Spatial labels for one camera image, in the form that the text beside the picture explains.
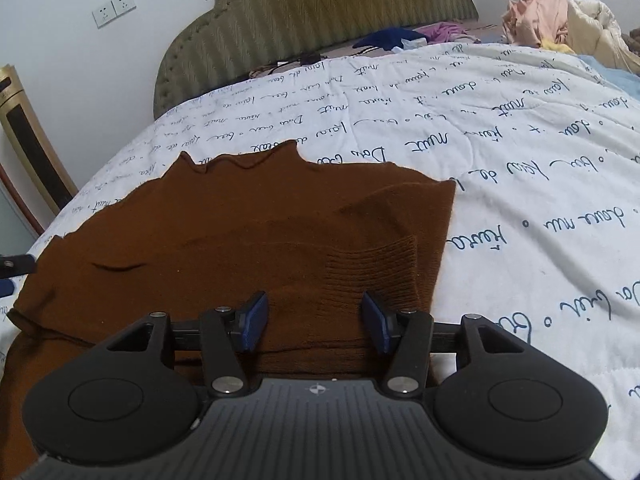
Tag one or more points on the cream padded jacket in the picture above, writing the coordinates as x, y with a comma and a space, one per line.
592, 29

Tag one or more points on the brown knit sweater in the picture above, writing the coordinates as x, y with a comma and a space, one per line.
313, 237

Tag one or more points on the frosted glass wardrobe door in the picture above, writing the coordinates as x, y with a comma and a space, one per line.
21, 227

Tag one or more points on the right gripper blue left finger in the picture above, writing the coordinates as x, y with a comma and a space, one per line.
250, 321

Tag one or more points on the white script-print bed quilt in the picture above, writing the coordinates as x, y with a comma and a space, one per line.
524, 366

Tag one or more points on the pink clothes pile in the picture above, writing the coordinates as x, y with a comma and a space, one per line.
533, 23

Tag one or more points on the white wall socket pair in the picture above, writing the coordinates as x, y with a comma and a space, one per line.
105, 13

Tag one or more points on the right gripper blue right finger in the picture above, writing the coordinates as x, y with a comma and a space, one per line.
381, 322

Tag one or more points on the olive upholstered headboard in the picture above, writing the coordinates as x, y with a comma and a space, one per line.
225, 44

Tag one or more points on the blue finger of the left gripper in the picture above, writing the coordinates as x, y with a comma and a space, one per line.
6, 288

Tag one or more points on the gold tower fan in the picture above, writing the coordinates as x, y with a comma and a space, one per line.
33, 148

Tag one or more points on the navy blue garment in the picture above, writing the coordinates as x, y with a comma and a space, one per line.
388, 38

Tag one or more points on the purple garment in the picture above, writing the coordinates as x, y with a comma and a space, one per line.
443, 32

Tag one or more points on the light blue blanket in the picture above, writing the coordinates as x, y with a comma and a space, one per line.
627, 81

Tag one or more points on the olive brown jacket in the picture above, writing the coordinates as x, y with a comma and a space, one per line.
632, 40

